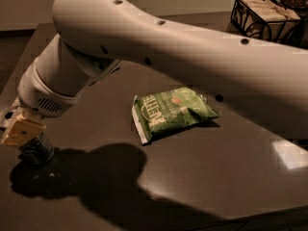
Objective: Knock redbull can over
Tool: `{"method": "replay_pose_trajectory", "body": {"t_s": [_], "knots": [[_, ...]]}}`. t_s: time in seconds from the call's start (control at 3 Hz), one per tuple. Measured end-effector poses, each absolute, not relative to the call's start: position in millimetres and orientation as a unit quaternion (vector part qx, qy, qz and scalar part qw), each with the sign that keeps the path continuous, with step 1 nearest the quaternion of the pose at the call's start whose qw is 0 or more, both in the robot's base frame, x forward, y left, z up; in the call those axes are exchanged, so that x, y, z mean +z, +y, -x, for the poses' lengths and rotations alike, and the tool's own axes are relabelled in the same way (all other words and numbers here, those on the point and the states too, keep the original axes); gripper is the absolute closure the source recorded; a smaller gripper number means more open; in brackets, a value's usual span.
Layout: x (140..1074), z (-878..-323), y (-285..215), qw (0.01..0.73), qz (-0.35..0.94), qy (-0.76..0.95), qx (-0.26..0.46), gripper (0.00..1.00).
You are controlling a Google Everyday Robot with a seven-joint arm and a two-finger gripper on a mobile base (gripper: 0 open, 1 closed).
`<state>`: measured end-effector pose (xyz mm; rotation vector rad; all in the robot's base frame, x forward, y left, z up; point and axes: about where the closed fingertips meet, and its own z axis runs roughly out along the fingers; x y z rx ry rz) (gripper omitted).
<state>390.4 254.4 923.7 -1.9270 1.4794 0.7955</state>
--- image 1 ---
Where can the green chip bag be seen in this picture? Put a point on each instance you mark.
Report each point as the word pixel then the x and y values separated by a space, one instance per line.
pixel 164 112

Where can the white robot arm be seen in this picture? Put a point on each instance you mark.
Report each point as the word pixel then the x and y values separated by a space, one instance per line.
pixel 263 80

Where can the silver redbull can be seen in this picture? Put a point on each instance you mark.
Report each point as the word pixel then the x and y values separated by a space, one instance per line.
pixel 37 151

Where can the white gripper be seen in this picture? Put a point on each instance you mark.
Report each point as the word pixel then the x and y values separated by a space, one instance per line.
pixel 40 95

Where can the black wire basket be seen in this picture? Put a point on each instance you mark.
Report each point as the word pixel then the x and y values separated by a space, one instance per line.
pixel 264 19

